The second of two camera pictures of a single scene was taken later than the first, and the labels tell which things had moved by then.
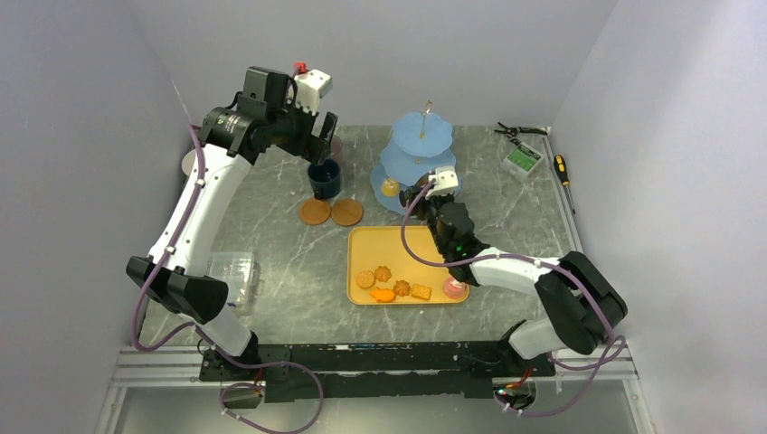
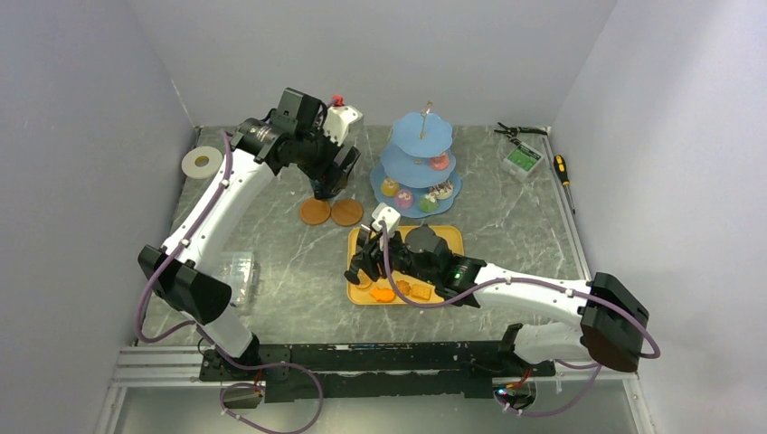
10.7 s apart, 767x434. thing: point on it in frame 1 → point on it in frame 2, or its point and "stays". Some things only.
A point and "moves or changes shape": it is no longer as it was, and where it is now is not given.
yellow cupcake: (391, 187) stays
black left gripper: (311, 147) → (331, 177)
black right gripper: (422, 203) → (372, 253)
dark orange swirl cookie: (402, 287) stays
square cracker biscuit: (421, 291) stays
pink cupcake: (455, 289) moves or changes shape
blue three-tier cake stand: (421, 144) stays
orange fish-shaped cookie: (383, 295) stays
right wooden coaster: (346, 212) stays
